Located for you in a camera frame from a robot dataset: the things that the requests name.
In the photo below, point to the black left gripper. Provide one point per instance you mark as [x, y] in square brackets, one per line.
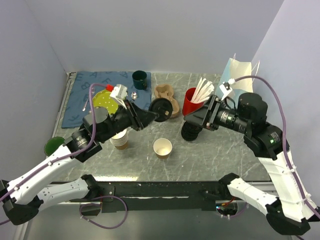
[139, 118]

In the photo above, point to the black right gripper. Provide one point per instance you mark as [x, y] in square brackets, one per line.
[198, 117]

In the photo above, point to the black plastic cup lid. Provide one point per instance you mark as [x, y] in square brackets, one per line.
[163, 107]

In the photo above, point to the brown paper cup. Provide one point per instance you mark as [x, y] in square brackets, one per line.
[162, 148]

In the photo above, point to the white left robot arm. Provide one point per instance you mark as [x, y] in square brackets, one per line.
[24, 197]

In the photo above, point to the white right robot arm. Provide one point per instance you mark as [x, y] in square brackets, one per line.
[291, 211]

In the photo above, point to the red cup holder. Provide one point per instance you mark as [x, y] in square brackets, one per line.
[188, 106]

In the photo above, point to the stack of black lids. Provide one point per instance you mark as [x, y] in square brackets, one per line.
[190, 132]

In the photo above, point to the silver spoon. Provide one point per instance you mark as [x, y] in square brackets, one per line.
[134, 96]

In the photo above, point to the stack of brown paper cups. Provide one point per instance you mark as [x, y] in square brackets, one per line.
[120, 140]

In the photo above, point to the brown pulp cup carrier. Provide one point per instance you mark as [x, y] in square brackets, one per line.
[166, 91]

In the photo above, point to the dark green mug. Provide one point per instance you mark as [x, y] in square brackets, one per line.
[139, 78]

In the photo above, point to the yellow-green dotted plate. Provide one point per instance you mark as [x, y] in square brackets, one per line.
[103, 99]

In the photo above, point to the light blue paper bag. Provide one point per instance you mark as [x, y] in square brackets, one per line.
[233, 70]

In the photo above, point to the blue alphabet cloth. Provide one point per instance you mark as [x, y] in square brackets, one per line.
[79, 93]

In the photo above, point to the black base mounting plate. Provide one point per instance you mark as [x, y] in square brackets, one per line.
[167, 195]

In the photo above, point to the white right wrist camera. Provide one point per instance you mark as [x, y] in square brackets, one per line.
[226, 88]

